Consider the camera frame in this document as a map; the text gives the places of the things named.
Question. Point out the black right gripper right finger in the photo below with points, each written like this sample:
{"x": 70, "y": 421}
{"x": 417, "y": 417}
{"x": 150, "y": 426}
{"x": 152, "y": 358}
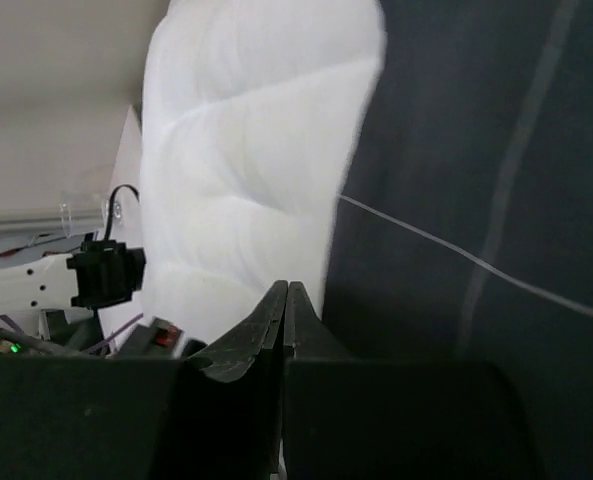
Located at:
{"x": 350, "y": 418}

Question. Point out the white pillow with yellow edge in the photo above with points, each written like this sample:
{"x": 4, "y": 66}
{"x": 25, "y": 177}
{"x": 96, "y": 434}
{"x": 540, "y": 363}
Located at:
{"x": 251, "y": 113}

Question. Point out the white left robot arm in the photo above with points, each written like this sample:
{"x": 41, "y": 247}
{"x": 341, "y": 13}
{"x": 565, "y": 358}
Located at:
{"x": 103, "y": 274}

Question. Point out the clear plastic object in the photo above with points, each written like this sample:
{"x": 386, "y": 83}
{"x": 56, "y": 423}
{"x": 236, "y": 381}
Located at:
{"x": 88, "y": 212}

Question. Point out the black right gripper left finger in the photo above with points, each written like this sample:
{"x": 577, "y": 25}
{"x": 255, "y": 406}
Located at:
{"x": 213, "y": 415}

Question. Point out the dark grey checked pillowcase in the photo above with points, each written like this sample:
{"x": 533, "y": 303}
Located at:
{"x": 465, "y": 226}

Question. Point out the aluminium front rail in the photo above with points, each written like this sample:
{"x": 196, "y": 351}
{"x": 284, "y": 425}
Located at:
{"x": 38, "y": 223}

